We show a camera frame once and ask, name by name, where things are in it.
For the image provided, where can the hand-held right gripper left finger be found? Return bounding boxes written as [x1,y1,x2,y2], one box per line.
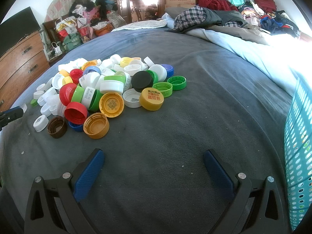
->
[24,148,105,234]

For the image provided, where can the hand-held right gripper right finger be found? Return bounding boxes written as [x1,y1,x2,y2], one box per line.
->
[204,149,285,234]

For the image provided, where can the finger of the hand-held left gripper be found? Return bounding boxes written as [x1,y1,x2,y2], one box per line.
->
[0,106,24,130]

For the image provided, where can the pile of colourful bottle caps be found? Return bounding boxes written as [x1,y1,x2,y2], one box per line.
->
[30,55,187,139]

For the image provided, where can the turquoise perforated plastic basket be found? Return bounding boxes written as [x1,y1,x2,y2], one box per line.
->
[284,77,312,231]

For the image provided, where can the wooden dresser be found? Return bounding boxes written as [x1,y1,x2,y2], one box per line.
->
[0,30,50,113]

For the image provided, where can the grey bed blanket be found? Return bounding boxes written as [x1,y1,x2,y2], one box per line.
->
[0,28,293,234]

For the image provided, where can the white power strip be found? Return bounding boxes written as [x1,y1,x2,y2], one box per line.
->
[49,42,63,59]

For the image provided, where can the black television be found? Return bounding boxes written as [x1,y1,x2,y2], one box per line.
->
[0,6,41,58]

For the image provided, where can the heap of bags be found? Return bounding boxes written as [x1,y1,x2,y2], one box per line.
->
[43,0,127,54]

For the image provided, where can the white quilt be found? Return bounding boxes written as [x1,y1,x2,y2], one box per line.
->
[185,28,312,98]

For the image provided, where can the grey-brown bedding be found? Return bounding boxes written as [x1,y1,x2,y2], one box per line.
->
[202,24,271,46]

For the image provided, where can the white knitted blanket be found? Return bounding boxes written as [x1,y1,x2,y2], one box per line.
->
[111,19,167,33]

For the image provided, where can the wooden door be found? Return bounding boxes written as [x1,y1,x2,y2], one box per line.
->
[114,0,133,26]

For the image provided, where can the plaid lined grey jacket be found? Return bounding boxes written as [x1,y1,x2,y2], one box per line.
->
[164,6,248,33]

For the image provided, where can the heap of mixed clothes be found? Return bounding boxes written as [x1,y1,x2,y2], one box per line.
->
[238,0,300,38]

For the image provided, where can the red knitted garment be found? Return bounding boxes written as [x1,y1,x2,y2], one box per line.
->
[196,0,238,11]

